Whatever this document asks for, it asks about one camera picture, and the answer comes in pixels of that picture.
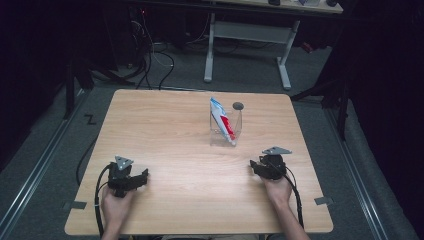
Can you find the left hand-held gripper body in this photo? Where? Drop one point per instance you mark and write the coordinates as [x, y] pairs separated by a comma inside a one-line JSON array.
[[118, 178]]

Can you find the white-framed desk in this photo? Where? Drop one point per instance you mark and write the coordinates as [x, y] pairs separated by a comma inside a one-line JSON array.
[[248, 31]]

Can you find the person's left hand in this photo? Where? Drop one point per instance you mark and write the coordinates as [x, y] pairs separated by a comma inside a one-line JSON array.
[[115, 210]]

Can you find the black metal stand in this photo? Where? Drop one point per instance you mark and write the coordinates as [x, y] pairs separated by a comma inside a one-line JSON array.
[[71, 86], [336, 96]]

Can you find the dark computer tower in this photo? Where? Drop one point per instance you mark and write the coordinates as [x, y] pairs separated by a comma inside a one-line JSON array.
[[136, 36]]

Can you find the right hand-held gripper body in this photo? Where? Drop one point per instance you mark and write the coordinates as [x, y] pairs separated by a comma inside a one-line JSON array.
[[275, 166]]

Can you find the white blue red toothpaste tube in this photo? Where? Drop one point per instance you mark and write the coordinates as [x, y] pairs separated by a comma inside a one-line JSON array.
[[223, 121]]

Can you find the metal floor rail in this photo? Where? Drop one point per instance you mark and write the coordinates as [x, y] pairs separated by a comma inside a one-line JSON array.
[[36, 166], [356, 173]]

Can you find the small red object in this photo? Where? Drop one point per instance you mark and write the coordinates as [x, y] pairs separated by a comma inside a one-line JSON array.
[[307, 47]]

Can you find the grey tape piece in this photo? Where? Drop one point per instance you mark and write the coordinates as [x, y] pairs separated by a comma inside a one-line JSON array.
[[323, 200], [76, 205]]

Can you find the person's right hand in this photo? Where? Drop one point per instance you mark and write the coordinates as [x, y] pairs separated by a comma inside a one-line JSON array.
[[278, 191]]

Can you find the clear plastic container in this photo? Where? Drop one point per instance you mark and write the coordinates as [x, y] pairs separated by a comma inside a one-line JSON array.
[[225, 133]]

